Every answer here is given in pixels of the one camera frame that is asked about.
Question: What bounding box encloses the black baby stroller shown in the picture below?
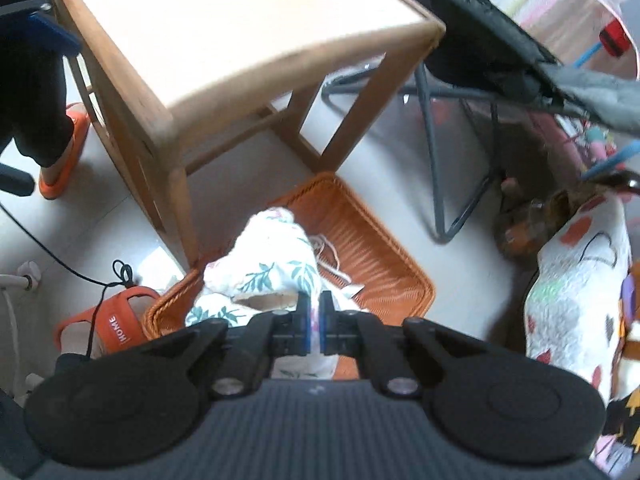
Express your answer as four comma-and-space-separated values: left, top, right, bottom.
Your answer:
322, 0, 640, 246

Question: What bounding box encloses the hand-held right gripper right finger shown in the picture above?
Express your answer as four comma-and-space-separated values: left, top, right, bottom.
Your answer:
319, 290, 486, 401

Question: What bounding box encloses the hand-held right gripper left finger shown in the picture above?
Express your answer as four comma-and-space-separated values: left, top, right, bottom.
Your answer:
150, 291, 313, 401

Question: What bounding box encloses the blue plastic rod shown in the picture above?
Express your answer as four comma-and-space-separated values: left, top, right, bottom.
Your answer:
582, 141, 640, 181

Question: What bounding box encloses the person's leg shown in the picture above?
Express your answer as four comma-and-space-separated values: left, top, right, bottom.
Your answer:
0, 35, 76, 168

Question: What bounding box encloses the red toy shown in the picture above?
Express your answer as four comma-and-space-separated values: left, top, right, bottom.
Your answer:
599, 20, 632, 58

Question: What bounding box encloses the orange slipper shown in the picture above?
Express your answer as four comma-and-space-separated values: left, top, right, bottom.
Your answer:
54, 286, 163, 361
39, 102, 92, 201

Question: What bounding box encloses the orange wicker basket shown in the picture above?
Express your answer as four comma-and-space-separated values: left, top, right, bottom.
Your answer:
142, 171, 436, 381

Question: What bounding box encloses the small wooden table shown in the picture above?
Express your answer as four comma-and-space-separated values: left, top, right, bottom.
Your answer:
45, 0, 447, 271

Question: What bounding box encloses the white power cord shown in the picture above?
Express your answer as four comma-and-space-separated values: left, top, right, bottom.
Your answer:
0, 260, 41, 391

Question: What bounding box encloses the black cable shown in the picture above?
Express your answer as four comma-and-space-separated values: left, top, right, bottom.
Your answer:
0, 202, 136, 361

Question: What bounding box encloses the black chair base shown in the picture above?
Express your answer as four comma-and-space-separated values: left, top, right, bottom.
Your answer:
0, 164, 36, 196

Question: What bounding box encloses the white floral baby shirt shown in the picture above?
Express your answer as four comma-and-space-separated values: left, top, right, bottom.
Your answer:
186, 206, 371, 381

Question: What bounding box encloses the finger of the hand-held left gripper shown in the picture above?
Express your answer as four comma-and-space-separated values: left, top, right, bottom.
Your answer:
0, 0, 83, 57

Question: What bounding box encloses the brown mottled cloth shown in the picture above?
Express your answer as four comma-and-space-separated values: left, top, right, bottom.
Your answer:
495, 180, 571, 261

